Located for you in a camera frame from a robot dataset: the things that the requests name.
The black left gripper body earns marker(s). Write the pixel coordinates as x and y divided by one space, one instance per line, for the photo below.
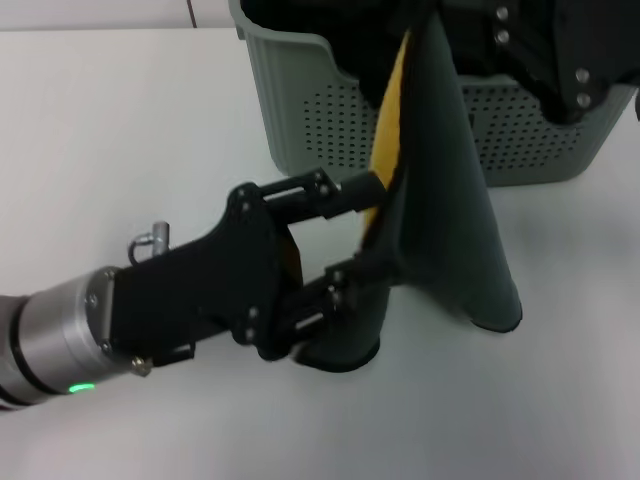
200 290

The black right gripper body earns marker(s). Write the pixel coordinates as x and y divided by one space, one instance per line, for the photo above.
610 45

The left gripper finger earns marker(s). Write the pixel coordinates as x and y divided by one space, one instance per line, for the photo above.
345 287
362 192

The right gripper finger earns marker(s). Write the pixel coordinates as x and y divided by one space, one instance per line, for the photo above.
500 25

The dark green yellow towel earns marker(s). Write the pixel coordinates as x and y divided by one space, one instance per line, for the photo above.
440 200

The green perforated storage basket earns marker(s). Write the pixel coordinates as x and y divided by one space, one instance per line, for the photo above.
300 125

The black cloth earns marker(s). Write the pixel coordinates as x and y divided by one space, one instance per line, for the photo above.
325 25

